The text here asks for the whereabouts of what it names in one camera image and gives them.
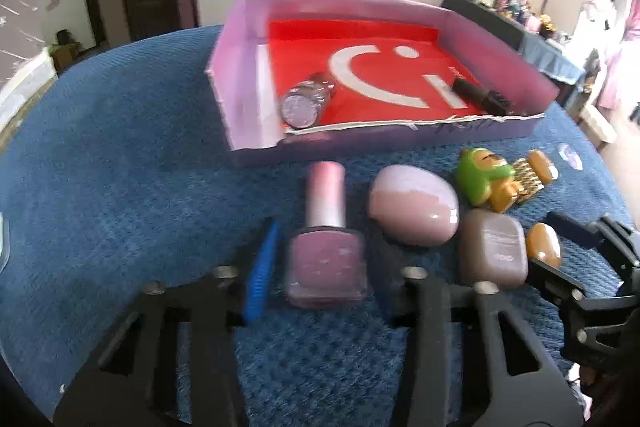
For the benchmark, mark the black nail polish bottle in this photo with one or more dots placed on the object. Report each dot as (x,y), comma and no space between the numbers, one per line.
(480,94)

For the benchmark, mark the grey-brown square case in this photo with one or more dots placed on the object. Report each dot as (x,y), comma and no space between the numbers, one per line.
(492,247)

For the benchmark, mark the pink curtain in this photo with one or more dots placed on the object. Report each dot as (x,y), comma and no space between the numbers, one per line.
(620,57)

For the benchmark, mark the green duck toy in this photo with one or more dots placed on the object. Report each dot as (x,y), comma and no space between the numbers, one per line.
(482,174)

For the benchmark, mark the clear round disc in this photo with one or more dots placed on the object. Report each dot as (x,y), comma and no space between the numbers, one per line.
(570,155)

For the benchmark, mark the pink cardboard box red lining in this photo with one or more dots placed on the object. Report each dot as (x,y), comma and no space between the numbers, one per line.
(240,72)

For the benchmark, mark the pink egg-shaped case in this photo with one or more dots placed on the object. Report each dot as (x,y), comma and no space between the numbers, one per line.
(415,207)

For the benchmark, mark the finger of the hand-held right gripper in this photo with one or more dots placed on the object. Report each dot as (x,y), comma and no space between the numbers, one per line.
(555,279)
(600,234)

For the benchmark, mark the clear glass bottle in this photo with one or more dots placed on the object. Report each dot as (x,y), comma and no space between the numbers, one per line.
(305,102)

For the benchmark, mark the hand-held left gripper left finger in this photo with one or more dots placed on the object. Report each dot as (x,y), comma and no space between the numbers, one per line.
(262,272)

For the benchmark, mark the orange round disc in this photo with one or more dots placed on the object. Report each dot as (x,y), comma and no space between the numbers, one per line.
(544,164)
(544,244)

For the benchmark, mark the table with dark cloth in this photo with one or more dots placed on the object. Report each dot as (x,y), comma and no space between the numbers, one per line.
(505,29)

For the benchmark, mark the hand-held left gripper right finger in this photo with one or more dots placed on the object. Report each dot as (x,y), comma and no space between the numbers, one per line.
(425,302)

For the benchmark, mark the pink nail polish bottle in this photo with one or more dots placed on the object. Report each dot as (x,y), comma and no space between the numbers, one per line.
(325,257)

